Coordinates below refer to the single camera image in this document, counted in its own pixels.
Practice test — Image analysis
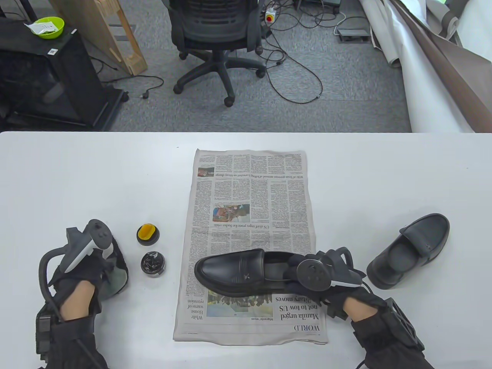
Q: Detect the brown rolled sheet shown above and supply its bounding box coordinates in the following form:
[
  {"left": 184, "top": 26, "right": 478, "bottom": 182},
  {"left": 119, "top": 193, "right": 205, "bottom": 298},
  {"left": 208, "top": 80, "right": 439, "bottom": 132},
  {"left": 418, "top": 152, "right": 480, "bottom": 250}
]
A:
[{"left": 390, "top": 0, "right": 492, "bottom": 133}]

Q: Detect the black shoe polish tin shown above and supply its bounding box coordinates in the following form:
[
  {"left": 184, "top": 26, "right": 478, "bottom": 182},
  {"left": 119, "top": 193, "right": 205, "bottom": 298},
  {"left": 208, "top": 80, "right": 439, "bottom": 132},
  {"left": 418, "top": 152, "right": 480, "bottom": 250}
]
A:
[{"left": 141, "top": 251, "right": 166, "bottom": 276}]

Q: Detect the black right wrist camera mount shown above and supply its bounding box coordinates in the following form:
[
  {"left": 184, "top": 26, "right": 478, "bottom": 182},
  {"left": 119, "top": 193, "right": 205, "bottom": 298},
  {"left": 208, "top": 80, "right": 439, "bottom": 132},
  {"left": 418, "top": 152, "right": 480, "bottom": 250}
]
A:
[{"left": 384, "top": 298, "right": 425, "bottom": 350}]

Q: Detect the green bowl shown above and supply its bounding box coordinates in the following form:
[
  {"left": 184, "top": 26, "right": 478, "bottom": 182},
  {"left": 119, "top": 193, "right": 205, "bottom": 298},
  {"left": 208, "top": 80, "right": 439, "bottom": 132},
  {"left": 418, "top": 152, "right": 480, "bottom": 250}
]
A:
[{"left": 29, "top": 17, "right": 65, "bottom": 39}]

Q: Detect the black cable with plug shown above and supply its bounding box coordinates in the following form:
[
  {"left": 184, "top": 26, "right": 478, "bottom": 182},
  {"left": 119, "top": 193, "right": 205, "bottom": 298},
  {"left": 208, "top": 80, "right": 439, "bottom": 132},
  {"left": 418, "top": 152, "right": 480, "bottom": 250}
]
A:
[{"left": 101, "top": 75, "right": 165, "bottom": 100}]

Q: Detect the person's right hand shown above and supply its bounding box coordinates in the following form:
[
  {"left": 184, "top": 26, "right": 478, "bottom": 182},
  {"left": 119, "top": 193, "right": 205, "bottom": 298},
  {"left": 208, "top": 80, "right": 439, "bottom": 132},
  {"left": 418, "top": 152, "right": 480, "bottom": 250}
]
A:
[{"left": 284, "top": 248, "right": 386, "bottom": 320}]

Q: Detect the printed newspaper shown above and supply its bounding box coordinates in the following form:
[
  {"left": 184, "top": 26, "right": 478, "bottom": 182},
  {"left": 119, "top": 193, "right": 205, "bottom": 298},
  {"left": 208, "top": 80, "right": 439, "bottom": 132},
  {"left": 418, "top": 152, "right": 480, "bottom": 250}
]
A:
[{"left": 173, "top": 149, "right": 328, "bottom": 344}]

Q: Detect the black metal post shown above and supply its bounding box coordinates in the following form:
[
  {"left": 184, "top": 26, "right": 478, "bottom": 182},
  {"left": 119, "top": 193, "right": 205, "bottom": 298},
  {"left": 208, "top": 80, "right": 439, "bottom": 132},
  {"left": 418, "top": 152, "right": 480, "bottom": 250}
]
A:
[{"left": 17, "top": 0, "right": 39, "bottom": 22}]

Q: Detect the white grey polishing cloth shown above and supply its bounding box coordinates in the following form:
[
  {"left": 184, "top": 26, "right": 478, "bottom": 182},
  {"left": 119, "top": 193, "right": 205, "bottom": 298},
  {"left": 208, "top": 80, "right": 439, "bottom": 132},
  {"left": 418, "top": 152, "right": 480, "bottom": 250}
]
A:
[{"left": 101, "top": 236, "right": 129, "bottom": 299}]

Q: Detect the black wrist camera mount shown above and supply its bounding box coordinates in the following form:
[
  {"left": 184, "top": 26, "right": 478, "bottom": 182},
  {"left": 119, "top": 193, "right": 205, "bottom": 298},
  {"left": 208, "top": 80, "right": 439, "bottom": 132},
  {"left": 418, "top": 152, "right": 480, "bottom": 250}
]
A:
[
  {"left": 384, "top": 298, "right": 425, "bottom": 350},
  {"left": 35, "top": 304, "right": 62, "bottom": 360}
]

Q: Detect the grey fabric sheet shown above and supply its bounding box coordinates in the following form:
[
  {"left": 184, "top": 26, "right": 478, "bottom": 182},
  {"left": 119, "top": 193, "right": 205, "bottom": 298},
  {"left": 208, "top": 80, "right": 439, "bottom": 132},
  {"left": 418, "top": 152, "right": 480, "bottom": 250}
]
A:
[{"left": 423, "top": 0, "right": 471, "bottom": 41}]

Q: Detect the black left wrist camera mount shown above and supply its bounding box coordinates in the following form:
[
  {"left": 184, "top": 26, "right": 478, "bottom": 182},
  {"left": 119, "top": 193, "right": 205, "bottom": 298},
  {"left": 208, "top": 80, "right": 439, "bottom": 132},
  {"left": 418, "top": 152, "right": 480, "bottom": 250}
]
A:
[{"left": 35, "top": 304, "right": 62, "bottom": 360}]

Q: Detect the long black floor cable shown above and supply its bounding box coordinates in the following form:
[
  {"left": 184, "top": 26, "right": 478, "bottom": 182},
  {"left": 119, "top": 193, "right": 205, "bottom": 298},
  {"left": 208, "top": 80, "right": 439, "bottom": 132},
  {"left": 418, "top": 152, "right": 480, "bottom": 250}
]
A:
[{"left": 265, "top": 23, "right": 323, "bottom": 104}]

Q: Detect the white paper packet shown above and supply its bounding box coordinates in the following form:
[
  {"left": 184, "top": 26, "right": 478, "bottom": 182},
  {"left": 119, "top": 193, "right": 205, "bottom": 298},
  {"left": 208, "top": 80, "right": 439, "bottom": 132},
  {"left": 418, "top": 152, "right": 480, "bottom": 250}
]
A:
[{"left": 24, "top": 21, "right": 57, "bottom": 36}]

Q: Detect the grey floor box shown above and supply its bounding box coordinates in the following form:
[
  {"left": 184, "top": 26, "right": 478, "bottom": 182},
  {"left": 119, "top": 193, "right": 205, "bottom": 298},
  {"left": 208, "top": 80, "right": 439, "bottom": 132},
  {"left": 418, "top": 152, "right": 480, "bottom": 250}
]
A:
[{"left": 337, "top": 28, "right": 371, "bottom": 43}]

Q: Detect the white rolled sheet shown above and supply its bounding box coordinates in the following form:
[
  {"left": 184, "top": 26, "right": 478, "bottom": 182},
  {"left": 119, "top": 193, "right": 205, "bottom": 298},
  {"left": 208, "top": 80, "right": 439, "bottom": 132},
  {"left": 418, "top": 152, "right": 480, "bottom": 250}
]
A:
[{"left": 359, "top": 0, "right": 477, "bottom": 133}]

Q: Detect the black leather shoe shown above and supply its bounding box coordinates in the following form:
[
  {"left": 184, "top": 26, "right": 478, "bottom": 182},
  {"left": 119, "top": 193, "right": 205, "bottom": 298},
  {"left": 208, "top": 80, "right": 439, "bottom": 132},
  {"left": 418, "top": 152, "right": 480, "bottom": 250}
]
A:
[
  {"left": 366, "top": 213, "right": 450, "bottom": 290},
  {"left": 194, "top": 249, "right": 308, "bottom": 298}
]

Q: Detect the wooden frame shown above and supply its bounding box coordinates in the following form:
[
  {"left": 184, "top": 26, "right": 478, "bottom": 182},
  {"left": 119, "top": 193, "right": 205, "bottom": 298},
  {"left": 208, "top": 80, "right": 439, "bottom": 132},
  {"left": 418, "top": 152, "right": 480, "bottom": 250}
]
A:
[{"left": 50, "top": 0, "right": 148, "bottom": 76}]

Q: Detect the person's right forearm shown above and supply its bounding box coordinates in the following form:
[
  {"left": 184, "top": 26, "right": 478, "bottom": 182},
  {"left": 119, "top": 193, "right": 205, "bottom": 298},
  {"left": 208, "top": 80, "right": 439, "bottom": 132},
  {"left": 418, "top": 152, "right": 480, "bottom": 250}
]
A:
[{"left": 350, "top": 304, "right": 435, "bottom": 369}]

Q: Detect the black office chair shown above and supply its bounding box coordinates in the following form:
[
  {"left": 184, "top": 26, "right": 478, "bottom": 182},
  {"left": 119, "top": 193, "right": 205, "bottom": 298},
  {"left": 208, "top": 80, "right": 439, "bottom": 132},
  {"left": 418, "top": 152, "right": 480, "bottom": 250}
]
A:
[{"left": 168, "top": 0, "right": 267, "bottom": 107}]

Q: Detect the person's left hand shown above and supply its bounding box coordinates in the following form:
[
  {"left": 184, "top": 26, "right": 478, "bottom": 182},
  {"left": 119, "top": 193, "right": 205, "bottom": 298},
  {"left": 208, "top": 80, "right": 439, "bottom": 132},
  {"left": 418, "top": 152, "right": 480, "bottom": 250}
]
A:
[{"left": 48, "top": 250, "right": 111, "bottom": 322}]

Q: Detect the black cabinet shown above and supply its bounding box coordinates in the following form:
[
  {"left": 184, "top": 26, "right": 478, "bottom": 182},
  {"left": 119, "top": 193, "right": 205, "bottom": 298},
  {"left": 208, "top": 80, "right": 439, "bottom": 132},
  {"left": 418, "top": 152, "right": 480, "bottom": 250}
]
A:
[{"left": 0, "top": 17, "right": 129, "bottom": 131}]

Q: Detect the grey hand controller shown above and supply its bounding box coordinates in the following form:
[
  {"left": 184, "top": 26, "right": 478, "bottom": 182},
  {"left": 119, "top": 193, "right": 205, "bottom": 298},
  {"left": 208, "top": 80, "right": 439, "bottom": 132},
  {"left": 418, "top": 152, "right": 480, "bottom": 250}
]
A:
[
  {"left": 296, "top": 248, "right": 367, "bottom": 291},
  {"left": 38, "top": 219, "right": 114, "bottom": 304}
]

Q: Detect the yellow sponge shoe polish lid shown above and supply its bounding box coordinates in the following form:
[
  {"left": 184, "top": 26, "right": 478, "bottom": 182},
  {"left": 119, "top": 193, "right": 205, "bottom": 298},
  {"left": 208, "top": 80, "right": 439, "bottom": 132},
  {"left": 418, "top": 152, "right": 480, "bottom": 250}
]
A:
[{"left": 136, "top": 223, "right": 159, "bottom": 246}]

